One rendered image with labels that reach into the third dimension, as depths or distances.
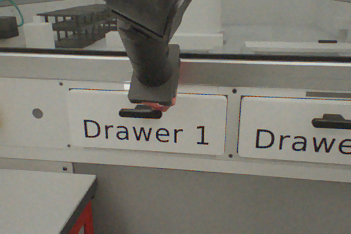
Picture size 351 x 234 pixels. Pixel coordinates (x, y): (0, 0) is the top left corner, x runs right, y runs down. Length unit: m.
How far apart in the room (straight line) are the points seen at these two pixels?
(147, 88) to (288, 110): 0.24
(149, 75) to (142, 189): 0.32
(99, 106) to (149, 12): 0.31
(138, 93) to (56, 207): 0.25
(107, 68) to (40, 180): 0.25
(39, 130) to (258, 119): 0.42
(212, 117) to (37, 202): 0.33
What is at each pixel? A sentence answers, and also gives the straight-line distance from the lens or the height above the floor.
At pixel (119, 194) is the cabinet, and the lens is 0.73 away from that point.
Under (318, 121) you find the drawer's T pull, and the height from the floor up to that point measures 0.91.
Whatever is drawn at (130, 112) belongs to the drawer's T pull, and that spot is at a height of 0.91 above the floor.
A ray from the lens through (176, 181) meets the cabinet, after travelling 0.69.
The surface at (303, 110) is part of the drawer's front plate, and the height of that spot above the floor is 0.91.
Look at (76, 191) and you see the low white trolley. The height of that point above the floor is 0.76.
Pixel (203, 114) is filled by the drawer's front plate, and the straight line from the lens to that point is 0.58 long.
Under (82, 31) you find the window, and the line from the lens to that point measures 0.62.
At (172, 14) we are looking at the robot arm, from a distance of 0.35.
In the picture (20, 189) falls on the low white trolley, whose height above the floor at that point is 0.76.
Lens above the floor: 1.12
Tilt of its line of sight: 20 degrees down
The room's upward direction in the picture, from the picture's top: straight up
